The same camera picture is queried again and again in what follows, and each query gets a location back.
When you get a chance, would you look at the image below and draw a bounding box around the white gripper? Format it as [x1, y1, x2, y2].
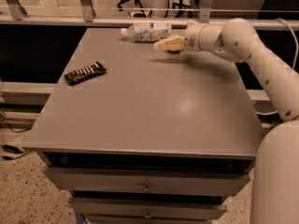
[153, 21, 206, 51]

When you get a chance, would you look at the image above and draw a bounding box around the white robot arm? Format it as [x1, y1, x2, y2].
[154, 18, 299, 224]

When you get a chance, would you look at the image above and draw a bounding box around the clear plastic water bottle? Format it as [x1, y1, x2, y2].
[121, 22, 172, 42]

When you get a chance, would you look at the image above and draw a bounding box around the black office chair base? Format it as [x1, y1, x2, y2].
[118, 0, 152, 18]

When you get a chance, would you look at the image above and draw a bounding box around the black snack bar packet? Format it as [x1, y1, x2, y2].
[64, 62, 107, 86]

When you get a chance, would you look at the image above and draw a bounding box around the grey drawer cabinet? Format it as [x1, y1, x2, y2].
[24, 28, 263, 224]

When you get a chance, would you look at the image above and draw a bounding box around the metal railing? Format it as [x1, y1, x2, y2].
[0, 0, 299, 30]

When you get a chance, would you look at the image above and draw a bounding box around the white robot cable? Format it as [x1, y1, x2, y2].
[255, 17, 299, 116]

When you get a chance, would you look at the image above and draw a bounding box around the black power adapter cable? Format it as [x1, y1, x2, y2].
[0, 109, 32, 161]

